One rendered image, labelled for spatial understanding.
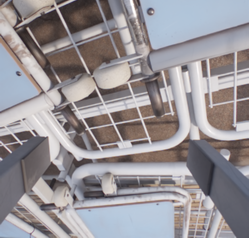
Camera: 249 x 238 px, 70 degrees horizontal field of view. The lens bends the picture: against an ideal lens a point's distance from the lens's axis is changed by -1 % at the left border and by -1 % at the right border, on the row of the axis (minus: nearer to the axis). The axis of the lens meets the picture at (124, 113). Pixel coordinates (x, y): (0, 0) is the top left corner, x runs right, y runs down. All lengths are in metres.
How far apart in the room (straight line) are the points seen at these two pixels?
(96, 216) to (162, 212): 0.24
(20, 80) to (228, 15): 0.35
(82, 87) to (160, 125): 0.85
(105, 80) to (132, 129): 0.89
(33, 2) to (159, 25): 0.19
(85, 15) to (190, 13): 0.67
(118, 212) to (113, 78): 0.53
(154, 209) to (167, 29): 0.58
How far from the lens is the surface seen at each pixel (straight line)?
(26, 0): 0.35
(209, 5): 0.28
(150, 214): 0.74
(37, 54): 0.40
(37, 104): 0.40
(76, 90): 0.33
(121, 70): 0.29
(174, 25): 0.28
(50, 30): 0.98
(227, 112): 1.14
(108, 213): 0.73
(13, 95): 0.43
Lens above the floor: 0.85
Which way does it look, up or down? 51 degrees down
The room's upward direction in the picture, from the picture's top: 169 degrees counter-clockwise
